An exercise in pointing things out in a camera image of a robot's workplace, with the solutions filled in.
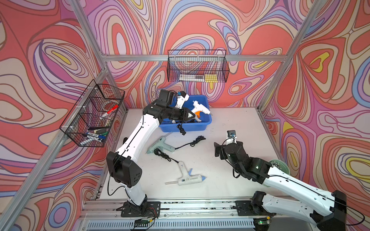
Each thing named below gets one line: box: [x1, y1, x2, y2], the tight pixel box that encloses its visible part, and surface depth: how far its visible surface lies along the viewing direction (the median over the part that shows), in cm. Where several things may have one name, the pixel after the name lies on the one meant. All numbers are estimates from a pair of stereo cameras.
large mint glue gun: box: [145, 131, 176, 154], surface depth 97 cm
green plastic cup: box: [268, 158, 291, 175], surface depth 76 cm
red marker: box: [101, 104, 119, 118], surface depth 78 cm
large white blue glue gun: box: [165, 160, 207, 186], surface depth 82 cm
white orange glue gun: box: [191, 100, 213, 122], surface depth 76 cm
